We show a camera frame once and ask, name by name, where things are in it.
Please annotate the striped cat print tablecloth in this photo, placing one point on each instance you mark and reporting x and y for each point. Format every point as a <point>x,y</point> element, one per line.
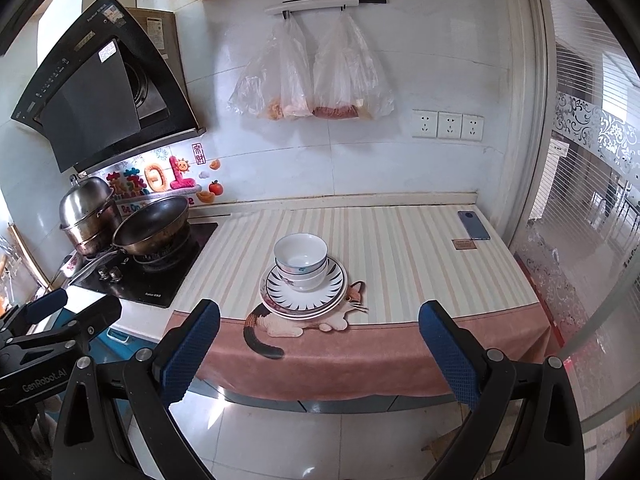
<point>400,285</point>

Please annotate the steel pot with lid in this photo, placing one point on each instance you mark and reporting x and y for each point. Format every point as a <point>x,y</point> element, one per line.
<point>87,210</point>

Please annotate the black range hood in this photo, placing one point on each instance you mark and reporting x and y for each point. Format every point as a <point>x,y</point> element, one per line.
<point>85,85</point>

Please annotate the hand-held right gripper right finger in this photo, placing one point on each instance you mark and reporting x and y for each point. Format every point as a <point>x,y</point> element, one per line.
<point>447,355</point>

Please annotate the cardboard piece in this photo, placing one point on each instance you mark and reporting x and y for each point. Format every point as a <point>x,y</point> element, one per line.
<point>445,447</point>

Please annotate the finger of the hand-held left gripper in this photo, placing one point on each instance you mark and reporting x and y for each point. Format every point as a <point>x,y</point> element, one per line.
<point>95,316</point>
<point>47,305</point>

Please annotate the colourful wall stickers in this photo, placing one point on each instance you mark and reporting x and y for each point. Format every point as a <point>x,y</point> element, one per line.
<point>160,177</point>

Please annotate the white wall hook rail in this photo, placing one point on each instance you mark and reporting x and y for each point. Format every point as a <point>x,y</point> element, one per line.
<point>320,5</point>

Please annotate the blue striped white plate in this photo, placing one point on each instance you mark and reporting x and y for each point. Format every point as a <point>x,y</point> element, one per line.
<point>280,292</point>

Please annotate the patterned glass sliding door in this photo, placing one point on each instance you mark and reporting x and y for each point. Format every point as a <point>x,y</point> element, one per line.
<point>575,210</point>

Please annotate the brown hood chimney cover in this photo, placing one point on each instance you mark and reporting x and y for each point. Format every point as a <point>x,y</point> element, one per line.
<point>162,35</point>

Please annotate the blue smartphone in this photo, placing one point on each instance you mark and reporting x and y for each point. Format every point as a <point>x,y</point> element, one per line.
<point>474,225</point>

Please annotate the dark metal wok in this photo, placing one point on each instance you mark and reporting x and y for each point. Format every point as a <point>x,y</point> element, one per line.
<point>150,225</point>

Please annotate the white bowl with flower print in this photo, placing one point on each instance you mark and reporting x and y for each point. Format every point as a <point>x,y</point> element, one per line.
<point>314,271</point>

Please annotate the black gas stove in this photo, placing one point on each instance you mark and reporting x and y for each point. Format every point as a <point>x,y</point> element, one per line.
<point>150,285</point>

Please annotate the white wall socket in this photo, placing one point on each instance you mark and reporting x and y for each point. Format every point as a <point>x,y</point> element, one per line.
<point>425,123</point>
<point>472,127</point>
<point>449,125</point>

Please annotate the white plate with floral rim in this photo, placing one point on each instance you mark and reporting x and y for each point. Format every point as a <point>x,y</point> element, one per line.
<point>271,304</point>

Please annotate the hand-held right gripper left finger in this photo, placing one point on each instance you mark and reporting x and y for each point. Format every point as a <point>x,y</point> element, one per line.
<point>185,355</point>

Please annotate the small brown card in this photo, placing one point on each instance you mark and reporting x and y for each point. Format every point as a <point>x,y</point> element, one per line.
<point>463,244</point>

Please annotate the clear plastic bag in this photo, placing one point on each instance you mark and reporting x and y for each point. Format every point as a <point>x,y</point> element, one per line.
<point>350,70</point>
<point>272,75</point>

